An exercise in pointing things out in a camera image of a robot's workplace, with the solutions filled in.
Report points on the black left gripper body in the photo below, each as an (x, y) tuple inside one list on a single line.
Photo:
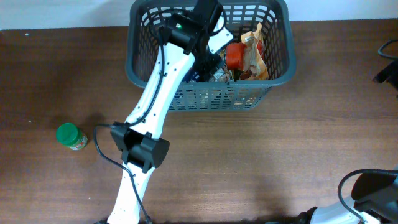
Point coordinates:
[(209, 65)]

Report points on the spaghetti packet red ends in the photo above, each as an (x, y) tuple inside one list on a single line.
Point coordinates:
[(234, 56)]

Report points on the orange Nescafe coffee pouch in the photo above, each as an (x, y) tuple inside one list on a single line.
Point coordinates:
[(254, 67)]

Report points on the Kleenex tissue multipack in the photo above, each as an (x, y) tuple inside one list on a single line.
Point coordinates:
[(192, 76)]

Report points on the brown snack pouch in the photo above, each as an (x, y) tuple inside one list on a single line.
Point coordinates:
[(221, 73)]

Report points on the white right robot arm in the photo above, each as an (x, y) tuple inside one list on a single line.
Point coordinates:
[(366, 196)]

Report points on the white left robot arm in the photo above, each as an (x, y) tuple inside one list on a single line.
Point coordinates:
[(185, 38)]

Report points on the grey plastic basket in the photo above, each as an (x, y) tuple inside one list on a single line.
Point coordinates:
[(242, 17)]

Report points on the green lid jar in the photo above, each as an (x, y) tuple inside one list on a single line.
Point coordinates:
[(71, 136)]

